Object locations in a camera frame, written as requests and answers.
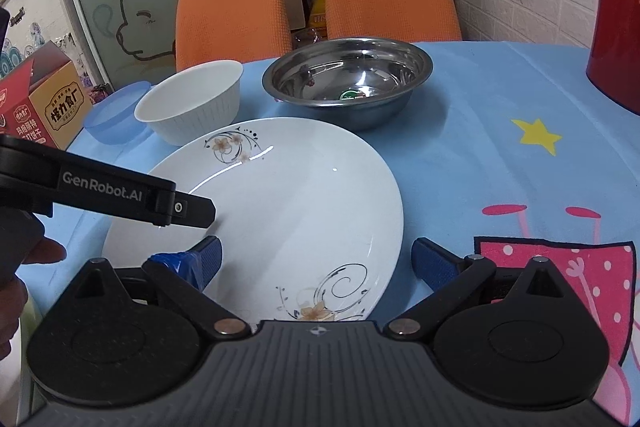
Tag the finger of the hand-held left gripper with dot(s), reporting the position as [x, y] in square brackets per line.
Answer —
[195, 209]

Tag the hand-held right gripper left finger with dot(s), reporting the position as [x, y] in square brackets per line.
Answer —
[209, 259]

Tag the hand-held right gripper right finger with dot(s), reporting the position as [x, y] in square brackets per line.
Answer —
[432, 263]

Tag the translucent blue plastic bowl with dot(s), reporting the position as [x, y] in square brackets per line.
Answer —
[110, 117]

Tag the white ribbed bowl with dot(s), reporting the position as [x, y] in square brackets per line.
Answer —
[200, 107]

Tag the stainless steel bowl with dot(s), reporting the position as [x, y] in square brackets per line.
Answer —
[350, 72]

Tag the person's left hand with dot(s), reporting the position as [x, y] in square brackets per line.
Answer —
[47, 252]

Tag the red cracker box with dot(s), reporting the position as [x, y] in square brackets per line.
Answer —
[60, 107]

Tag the blue cartoon tablecloth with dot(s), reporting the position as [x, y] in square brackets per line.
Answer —
[475, 157]

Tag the red thermos jug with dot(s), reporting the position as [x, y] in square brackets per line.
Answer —
[617, 32]

